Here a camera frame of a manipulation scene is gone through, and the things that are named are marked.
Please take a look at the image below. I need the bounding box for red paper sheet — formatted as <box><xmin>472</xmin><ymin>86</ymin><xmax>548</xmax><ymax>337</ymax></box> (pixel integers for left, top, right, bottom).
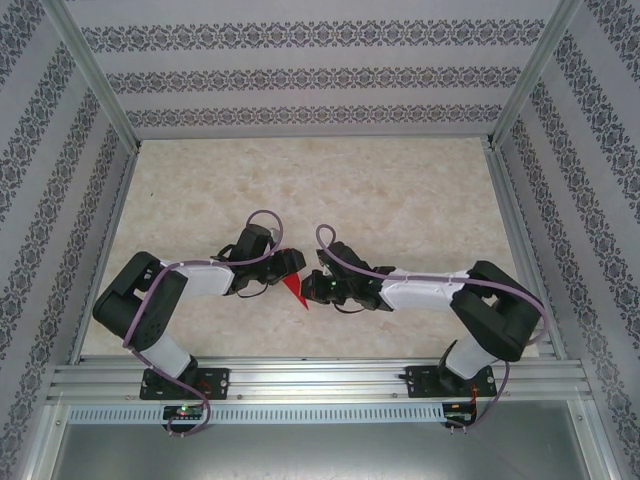
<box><xmin>279</xmin><ymin>246</ymin><xmax>312</xmax><ymax>313</ymax></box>

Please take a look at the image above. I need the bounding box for grey metal panel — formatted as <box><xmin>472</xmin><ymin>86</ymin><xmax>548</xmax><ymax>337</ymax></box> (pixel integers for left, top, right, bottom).
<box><xmin>49</xmin><ymin>423</ymin><xmax>612</xmax><ymax>480</ymax></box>

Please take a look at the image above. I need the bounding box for aluminium mounting rail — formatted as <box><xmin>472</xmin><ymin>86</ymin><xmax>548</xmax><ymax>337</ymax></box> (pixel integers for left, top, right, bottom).
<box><xmin>47</xmin><ymin>355</ymin><xmax>596</xmax><ymax>404</ymax></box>

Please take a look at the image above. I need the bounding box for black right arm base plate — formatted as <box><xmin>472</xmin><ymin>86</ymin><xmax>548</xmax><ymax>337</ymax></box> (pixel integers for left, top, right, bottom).
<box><xmin>405</xmin><ymin>364</ymin><xmax>504</xmax><ymax>400</ymax></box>

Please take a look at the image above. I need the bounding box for slotted grey cable duct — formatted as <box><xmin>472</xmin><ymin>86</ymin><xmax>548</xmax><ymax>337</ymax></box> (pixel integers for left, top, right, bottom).
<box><xmin>67</xmin><ymin>403</ymin><xmax>447</xmax><ymax>426</ymax></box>

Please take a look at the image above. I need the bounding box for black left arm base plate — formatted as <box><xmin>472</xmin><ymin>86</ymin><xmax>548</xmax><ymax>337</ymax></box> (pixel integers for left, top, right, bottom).
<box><xmin>141</xmin><ymin>367</ymin><xmax>232</xmax><ymax>402</ymax></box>

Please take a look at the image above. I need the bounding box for aluminium side rail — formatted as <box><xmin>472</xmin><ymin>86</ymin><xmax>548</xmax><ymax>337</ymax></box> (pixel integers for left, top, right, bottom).
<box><xmin>69</xmin><ymin>147</ymin><xmax>144</xmax><ymax>364</ymax></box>
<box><xmin>484</xmin><ymin>142</ymin><xmax>569</xmax><ymax>361</ymax></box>

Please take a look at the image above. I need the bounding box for aluminium frame post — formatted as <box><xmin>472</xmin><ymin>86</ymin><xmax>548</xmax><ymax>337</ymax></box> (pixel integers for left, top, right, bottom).
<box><xmin>42</xmin><ymin>0</ymin><xmax>142</xmax><ymax>151</ymax></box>
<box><xmin>488</xmin><ymin>0</ymin><xmax>586</xmax><ymax>151</ymax></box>

